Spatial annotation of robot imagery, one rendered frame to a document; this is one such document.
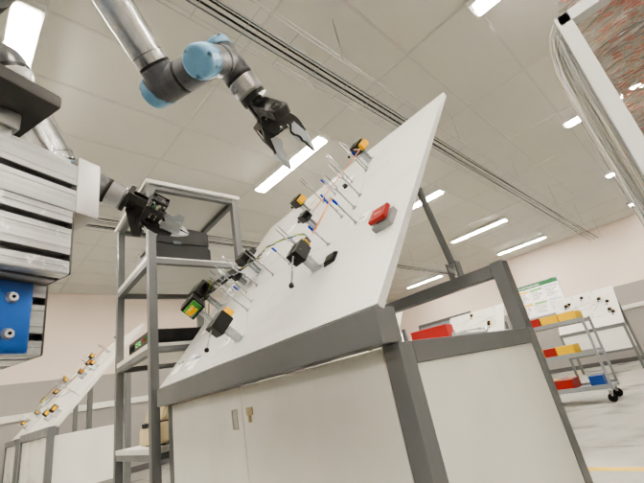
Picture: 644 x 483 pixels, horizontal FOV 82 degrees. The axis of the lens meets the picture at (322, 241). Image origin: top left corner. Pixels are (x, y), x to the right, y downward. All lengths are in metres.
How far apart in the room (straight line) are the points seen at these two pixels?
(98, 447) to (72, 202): 3.41
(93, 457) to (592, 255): 11.24
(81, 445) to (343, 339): 3.32
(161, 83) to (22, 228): 0.55
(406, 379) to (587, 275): 11.39
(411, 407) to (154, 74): 0.88
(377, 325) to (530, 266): 11.73
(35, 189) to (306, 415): 0.66
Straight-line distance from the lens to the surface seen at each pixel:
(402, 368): 0.70
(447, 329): 3.55
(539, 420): 1.08
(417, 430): 0.70
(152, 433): 1.73
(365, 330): 0.69
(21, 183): 0.58
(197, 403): 1.43
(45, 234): 0.57
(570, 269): 12.09
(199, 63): 0.93
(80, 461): 3.89
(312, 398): 0.88
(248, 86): 1.02
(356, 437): 0.80
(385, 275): 0.73
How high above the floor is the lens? 0.75
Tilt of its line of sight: 21 degrees up
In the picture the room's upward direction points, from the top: 11 degrees counter-clockwise
